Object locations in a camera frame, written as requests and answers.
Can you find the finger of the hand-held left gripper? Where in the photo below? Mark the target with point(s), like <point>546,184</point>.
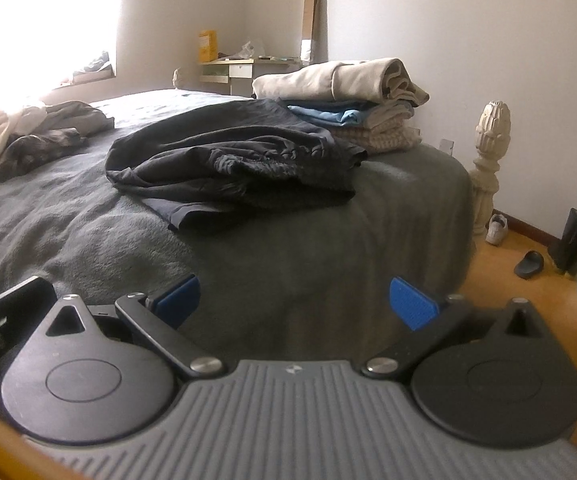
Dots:
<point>13,305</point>

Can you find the black slipper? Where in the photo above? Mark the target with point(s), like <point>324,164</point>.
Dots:
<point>528,265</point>

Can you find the black garment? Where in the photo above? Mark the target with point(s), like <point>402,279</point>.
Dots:
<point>248,155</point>

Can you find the small cream bedpost finial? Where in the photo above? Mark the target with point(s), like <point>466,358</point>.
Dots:
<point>177,78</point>

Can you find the white wall outlet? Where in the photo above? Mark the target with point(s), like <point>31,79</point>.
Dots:
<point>447,146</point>

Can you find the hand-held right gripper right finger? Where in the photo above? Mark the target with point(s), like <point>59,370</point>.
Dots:
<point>413,302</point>

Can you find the tall cardboard box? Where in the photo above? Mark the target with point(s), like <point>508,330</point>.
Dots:
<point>311,15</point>

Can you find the dark sneakers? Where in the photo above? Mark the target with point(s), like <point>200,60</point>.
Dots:
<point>96,65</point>

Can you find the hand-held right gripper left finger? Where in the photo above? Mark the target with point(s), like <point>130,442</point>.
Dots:
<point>181,302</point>

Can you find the folded blue garment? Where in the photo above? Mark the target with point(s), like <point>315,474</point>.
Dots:
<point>333,114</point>

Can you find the plaid garment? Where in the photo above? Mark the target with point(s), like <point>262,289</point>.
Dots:
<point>38,152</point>

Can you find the folded cream knit sweater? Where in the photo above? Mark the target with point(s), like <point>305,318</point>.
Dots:
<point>373,135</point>

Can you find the grey bed blanket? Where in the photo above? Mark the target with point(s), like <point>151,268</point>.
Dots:
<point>293,250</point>

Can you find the pale wooden desk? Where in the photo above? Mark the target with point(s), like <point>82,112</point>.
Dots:
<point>238,70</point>

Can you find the white shoe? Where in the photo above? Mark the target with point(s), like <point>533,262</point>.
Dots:
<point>497,230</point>

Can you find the large cream bedpost finial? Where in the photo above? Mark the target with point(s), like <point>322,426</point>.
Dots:
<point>488,160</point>

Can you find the yellow box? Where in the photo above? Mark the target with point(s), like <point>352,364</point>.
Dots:
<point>208,46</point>

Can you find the beige grey hoodie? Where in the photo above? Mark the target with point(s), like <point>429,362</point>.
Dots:
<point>76,115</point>

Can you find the clear plastic bag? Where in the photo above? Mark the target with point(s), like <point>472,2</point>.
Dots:
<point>246,50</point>

